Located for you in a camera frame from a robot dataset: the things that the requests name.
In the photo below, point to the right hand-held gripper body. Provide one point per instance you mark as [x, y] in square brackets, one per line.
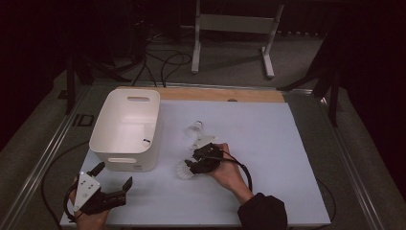
[210, 158]

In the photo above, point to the person's right hand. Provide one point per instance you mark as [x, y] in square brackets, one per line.
[228, 174]

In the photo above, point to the light blue table mat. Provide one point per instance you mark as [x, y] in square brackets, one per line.
[271, 159]

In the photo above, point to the metal floor rail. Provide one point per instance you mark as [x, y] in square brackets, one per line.
[38, 166]
[354, 169]
[204, 85]

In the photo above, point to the person's left hand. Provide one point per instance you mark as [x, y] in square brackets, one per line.
[91, 222]

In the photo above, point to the white metal stand frame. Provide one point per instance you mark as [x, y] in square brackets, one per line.
[236, 24]

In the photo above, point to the black tripod stand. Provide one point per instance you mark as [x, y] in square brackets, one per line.
[70, 83]
[333, 96]

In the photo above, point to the black floor socket frame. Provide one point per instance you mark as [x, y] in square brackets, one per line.
[83, 120]

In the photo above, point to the white plastic storage box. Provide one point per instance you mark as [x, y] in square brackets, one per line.
[127, 127]

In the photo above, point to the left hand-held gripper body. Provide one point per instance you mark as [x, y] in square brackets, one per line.
[91, 196]

